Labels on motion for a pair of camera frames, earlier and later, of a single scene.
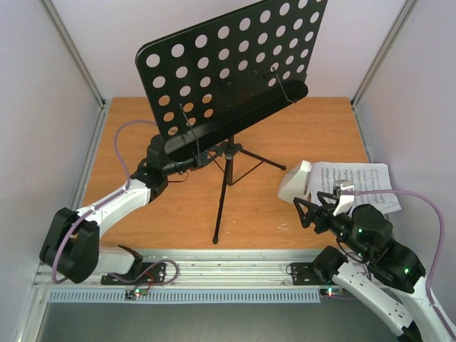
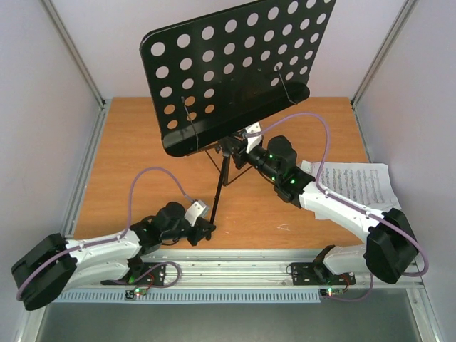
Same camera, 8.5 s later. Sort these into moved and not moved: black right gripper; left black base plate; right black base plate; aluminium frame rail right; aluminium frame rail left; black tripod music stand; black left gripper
Moved: black tripod music stand; black left gripper; black right gripper
Not moved: right black base plate; left black base plate; aluminium frame rail right; aluminium frame rail left
